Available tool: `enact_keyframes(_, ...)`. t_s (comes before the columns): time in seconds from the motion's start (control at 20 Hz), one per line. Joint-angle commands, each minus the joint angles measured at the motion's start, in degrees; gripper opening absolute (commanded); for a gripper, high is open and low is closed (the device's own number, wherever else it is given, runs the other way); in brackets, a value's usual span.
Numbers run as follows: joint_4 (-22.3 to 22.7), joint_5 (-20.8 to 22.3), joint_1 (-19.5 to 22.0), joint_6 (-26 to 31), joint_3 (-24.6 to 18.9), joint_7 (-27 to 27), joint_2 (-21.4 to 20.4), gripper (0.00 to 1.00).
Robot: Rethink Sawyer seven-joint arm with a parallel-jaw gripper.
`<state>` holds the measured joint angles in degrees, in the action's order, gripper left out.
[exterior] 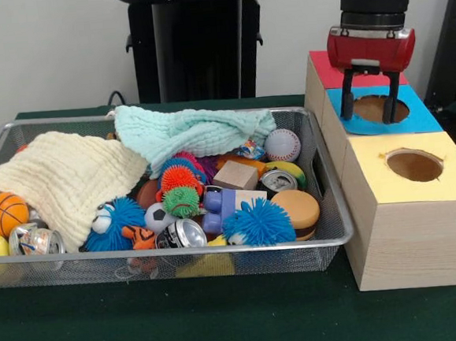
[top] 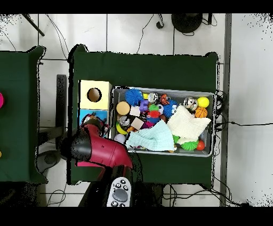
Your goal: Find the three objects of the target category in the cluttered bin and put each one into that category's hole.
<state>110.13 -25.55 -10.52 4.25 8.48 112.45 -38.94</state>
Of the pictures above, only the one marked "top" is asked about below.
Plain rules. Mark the mint green cloth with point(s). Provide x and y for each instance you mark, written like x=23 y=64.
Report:
x=153 y=136

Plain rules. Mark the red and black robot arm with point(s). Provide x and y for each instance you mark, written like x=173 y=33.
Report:
x=106 y=151

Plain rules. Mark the wooden box with three holes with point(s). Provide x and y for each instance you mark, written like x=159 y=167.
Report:
x=100 y=104

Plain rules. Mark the clear mesh bin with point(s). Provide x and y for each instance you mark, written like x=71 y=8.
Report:
x=181 y=94

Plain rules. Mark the wooden cube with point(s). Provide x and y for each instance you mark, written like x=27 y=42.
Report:
x=137 y=123

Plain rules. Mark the toy hamburger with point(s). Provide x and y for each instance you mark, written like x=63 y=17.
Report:
x=123 y=108

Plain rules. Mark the white toy baseball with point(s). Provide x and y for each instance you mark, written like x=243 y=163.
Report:
x=119 y=138

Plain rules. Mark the blue spiky ball with eyes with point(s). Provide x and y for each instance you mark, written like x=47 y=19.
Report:
x=168 y=108

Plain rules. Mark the dark green table cloth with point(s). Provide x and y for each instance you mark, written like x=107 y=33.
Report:
x=17 y=117
x=149 y=70

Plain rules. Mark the cream knitted cloth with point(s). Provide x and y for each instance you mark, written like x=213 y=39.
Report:
x=185 y=125

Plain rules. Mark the crushed white printed can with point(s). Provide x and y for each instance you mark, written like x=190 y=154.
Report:
x=189 y=103

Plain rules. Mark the orange toy basketball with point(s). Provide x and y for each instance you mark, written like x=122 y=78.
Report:
x=201 y=112

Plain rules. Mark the yellow ball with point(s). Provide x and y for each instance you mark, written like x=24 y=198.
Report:
x=203 y=102

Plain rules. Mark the black upright panel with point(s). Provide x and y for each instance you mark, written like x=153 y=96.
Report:
x=61 y=110

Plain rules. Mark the small black plug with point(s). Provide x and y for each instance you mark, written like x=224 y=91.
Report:
x=159 y=25

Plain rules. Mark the grey rounded floor base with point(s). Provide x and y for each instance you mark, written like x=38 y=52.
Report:
x=49 y=158

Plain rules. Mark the black round stand base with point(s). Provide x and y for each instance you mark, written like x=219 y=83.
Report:
x=186 y=22

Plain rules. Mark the pink round object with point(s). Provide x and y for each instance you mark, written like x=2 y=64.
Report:
x=1 y=100

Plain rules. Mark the thin black rod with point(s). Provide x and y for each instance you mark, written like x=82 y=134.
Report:
x=33 y=24

